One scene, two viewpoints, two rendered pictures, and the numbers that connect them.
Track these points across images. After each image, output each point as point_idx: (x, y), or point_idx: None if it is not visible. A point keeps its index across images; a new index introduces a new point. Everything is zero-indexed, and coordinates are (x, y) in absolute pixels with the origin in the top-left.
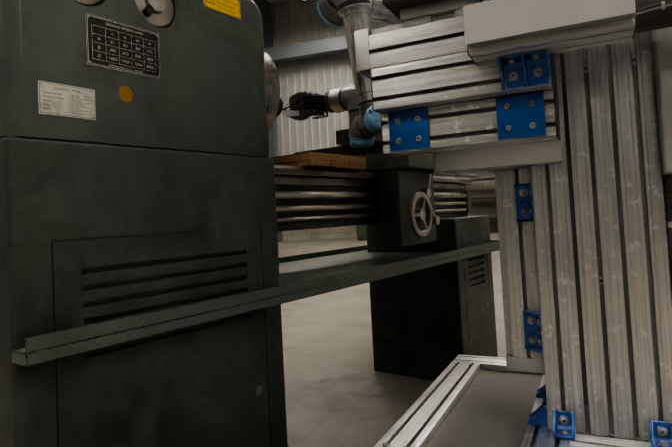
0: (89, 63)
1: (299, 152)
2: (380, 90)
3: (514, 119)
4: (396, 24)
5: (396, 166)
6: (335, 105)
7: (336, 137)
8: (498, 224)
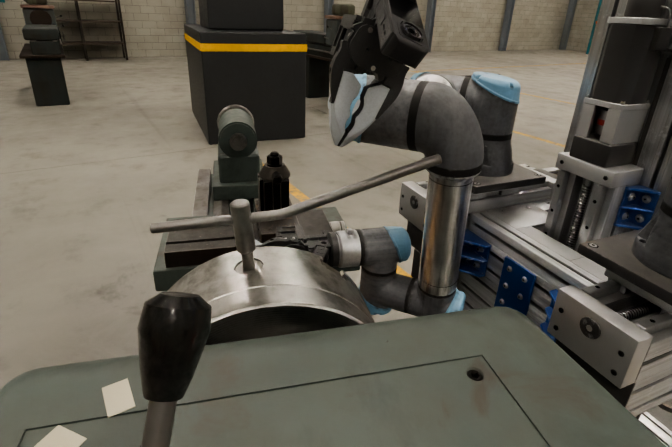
0: None
1: (174, 252)
2: (633, 403)
3: None
4: (670, 320)
5: (344, 270)
6: (351, 265)
7: (262, 243)
8: None
